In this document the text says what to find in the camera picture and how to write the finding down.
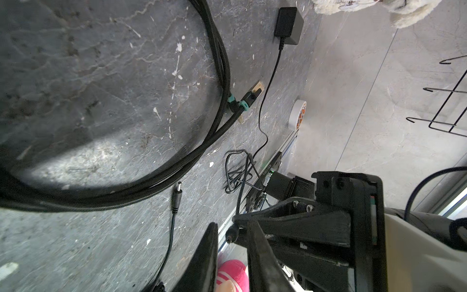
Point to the black power adapter with plug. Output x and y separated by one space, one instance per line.
288 30

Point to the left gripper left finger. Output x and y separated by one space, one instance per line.
200 275

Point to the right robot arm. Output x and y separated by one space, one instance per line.
272 183

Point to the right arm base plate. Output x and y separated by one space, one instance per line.
256 197

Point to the black power adapter near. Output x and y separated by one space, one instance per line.
156 285

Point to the black wire hook rack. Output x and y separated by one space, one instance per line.
435 123

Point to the roll of tape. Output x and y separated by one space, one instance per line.
297 115

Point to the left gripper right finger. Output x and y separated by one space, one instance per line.
265 274

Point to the pink striped cartoon doll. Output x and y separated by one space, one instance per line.
232 276

